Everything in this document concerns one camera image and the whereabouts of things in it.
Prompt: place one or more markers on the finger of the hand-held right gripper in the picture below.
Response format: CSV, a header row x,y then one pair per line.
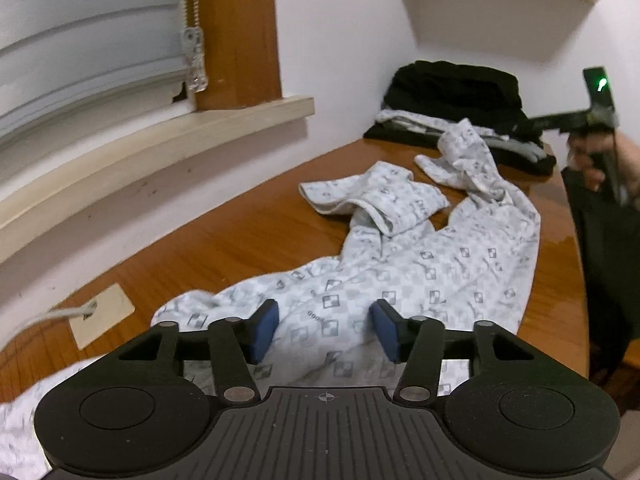
x,y
547,123

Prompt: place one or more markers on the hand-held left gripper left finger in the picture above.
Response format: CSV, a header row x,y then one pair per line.
x,y
264,330

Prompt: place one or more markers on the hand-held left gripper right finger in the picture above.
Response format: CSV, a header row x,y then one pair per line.
x,y
385,330

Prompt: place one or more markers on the white patterned pants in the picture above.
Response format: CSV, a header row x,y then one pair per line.
x,y
450,270

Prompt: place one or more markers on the person's right hand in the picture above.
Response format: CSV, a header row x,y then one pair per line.
x,y
585,160

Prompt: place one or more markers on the grey folded garment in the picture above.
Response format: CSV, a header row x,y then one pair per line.
x,y
525,149

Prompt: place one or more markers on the white patterned folded garment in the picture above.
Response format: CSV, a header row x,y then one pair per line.
x,y
410,120

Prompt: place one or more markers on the cream socket plate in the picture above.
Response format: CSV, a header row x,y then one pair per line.
x,y
102,317

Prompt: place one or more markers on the cream window sill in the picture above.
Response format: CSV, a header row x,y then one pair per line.
x,y
125,160

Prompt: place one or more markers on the white window blinds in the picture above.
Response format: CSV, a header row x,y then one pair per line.
x,y
90,50

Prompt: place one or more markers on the wooden window frame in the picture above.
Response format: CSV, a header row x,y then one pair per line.
x,y
240,35

